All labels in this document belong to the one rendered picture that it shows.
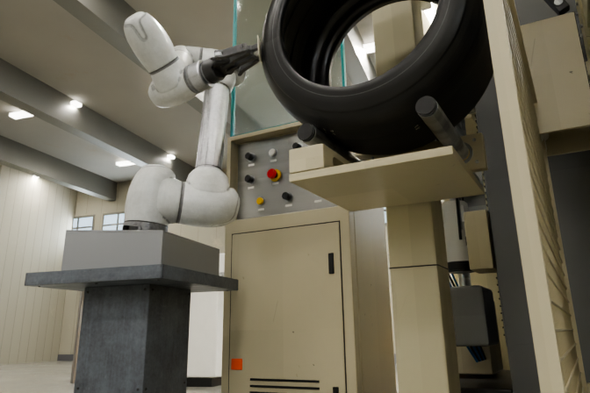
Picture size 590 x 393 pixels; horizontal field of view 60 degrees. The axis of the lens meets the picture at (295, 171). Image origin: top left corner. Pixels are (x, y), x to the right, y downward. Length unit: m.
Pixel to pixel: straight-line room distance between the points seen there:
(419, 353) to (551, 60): 0.80
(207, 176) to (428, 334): 0.95
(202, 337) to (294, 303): 3.23
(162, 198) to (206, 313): 3.32
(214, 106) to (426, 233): 1.02
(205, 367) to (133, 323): 3.40
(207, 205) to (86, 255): 0.43
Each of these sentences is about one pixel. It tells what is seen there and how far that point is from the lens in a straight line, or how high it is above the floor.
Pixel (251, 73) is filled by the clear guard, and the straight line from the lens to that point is 2.33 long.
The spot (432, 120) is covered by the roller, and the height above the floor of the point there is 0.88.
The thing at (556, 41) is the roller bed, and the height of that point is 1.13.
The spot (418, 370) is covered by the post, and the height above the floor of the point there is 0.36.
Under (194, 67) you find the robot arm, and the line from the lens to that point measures 1.57.
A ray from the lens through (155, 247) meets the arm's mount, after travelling 1.60.
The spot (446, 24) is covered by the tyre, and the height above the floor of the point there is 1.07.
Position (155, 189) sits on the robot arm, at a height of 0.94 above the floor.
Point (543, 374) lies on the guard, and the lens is 0.48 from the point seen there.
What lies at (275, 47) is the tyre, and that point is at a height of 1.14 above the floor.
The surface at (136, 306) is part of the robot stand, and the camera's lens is 1.71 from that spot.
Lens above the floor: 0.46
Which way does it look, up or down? 18 degrees up
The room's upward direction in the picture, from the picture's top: 1 degrees counter-clockwise
